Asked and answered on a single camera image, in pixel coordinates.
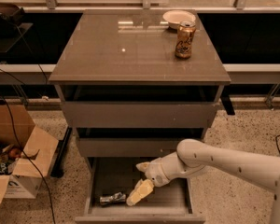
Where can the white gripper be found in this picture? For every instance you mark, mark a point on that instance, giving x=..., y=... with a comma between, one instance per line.
x=155, y=172

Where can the silver redbull can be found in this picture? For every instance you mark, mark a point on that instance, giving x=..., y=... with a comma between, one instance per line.
x=118, y=197

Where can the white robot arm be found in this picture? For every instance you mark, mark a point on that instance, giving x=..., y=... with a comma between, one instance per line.
x=192, y=156

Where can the grey open bottom drawer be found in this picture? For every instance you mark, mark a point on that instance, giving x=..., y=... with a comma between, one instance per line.
x=170, y=204

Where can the grey middle drawer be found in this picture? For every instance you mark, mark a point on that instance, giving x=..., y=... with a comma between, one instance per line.
x=126, y=147

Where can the grey top drawer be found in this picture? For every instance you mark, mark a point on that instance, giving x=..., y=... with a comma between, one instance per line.
x=92, y=115

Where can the grey drawer cabinet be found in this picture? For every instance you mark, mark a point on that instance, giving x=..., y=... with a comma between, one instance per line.
x=128, y=57

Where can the gold soda can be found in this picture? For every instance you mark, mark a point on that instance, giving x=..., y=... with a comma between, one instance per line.
x=185, y=35

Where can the open cardboard box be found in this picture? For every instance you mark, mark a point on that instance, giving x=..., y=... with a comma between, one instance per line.
x=38, y=147

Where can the items inside cardboard box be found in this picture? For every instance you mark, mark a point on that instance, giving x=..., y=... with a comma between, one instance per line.
x=7, y=156

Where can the white bowl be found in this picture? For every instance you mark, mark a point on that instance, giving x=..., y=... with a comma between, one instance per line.
x=175, y=17

